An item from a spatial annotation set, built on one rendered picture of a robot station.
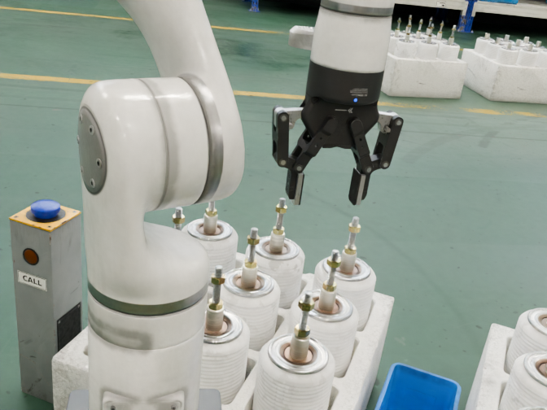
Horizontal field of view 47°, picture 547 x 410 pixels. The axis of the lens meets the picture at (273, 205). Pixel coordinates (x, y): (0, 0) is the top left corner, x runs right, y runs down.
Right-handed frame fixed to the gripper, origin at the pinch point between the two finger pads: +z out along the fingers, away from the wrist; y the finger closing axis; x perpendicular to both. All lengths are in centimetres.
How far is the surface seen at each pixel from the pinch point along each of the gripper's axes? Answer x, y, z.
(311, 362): -2.0, 0.9, 21.9
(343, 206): 94, 42, 47
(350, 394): -0.1, 7.9, 29.2
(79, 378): 8.2, -26.6, 31.0
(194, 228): 32.6, -9.2, 21.9
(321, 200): 98, 37, 47
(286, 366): -2.5, -2.4, 21.9
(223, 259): 28.3, -4.8, 25.3
